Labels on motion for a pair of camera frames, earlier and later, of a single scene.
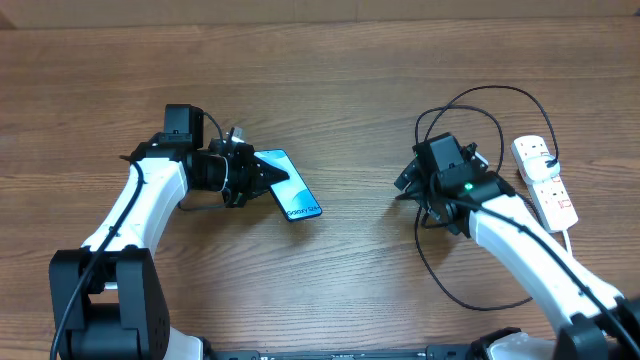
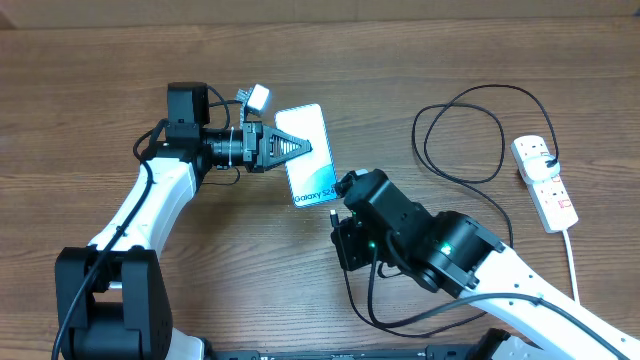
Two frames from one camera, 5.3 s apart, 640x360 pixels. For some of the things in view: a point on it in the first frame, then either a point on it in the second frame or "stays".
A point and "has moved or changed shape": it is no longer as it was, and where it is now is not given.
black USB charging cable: [450, 105] has moved or changed shape
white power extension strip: [550, 198] stays
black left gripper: [254, 175] to [253, 132]
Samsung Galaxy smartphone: [293, 197] to [311, 176]
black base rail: [462, 352] stays
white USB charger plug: [535, 168] stays
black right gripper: [412, 188] to [347, 235]
